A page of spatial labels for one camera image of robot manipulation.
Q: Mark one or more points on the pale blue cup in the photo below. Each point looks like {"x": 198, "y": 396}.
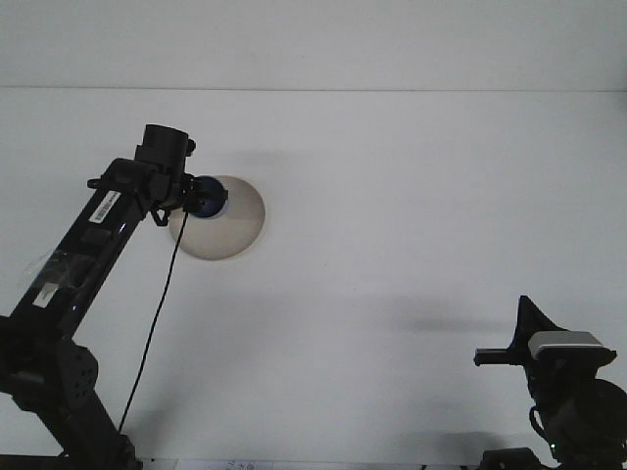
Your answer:
{"x": 214, "y": 209}

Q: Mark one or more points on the pale round plate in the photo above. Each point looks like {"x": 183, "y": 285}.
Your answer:
{"x": 235, "y": 230}

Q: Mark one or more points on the white printed paper sheet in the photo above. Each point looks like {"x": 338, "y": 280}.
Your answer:
{"x": 235, "y": 465}

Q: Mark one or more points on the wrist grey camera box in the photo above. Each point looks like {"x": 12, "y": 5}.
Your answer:
{"x": 563, "y": 343}

